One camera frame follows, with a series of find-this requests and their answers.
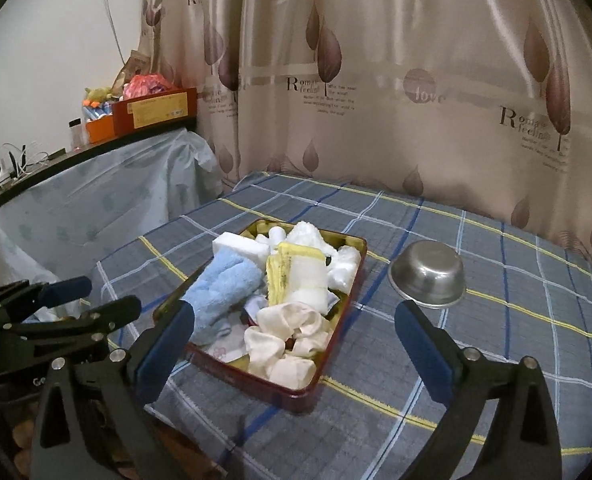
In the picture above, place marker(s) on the stainless steel bowl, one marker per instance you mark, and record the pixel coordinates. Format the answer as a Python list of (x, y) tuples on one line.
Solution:
[(426, 270)]

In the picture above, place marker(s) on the grey plaid bed sheet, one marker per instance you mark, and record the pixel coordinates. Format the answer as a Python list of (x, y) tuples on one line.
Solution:
[(501, 310)]

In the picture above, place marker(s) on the white sponge block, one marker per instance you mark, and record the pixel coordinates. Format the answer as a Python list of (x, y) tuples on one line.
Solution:
[(236, 245)]

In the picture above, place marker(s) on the green plush toy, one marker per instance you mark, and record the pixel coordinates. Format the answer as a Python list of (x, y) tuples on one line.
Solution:
[(97, 94)]

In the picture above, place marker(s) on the yellow cloth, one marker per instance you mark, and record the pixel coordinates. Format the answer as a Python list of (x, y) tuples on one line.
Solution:
[(278, 275)]

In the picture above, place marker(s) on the orange box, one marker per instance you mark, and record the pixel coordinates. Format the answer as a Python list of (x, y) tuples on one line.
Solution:
[(100, 131)]

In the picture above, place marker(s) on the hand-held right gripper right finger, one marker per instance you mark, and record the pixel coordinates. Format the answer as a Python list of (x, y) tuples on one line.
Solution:
[(426, 350)]

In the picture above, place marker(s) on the clear jar black lid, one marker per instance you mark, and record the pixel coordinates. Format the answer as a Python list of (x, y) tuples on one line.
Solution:
[(77, 135)]

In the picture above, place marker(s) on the light blue towel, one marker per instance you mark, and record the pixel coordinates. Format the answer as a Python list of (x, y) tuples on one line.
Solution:
[(221, 285)]

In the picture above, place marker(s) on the red plastic bag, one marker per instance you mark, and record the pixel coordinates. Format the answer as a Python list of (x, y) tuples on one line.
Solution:
[(146, 86)]

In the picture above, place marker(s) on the red cardboard box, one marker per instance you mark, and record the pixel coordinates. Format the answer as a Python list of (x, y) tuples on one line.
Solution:
[(151, 110)]

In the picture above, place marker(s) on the white fluffy cloth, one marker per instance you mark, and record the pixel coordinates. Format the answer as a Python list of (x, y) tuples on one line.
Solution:
[(306, 232)]

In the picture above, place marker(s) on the dark desk top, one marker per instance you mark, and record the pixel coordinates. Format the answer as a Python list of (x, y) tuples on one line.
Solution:
[(101, 147)]

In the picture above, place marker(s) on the grey and red cloth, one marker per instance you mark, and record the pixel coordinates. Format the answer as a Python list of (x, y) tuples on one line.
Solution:
[(226, 337)]

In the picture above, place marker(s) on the cream satin cloth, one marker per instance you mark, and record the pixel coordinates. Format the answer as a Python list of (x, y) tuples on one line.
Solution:
[(286, 320)]

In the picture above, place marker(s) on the clear plastic cover sheet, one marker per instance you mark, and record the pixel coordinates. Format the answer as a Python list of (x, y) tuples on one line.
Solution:
[(126, 190)]

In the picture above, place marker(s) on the white rolled cloth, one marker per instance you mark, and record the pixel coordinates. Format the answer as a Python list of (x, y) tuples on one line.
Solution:
[(276, 236)]

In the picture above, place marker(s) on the white mesh cloth bundle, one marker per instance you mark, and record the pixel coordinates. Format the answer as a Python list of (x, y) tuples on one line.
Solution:
[(308, 280)]

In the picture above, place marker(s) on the brown paper bag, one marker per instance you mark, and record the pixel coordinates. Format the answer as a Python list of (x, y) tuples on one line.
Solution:
[(133, 67)]

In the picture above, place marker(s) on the beige leaf print curtain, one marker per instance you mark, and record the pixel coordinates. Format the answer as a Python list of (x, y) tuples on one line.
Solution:
[(376, 110)]

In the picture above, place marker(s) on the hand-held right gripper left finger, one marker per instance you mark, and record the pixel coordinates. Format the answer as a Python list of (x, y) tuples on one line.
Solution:
[(166, 355)]

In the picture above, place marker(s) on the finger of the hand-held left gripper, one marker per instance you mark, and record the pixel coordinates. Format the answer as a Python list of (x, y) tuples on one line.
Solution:
[(68, 287), (111, 312)]

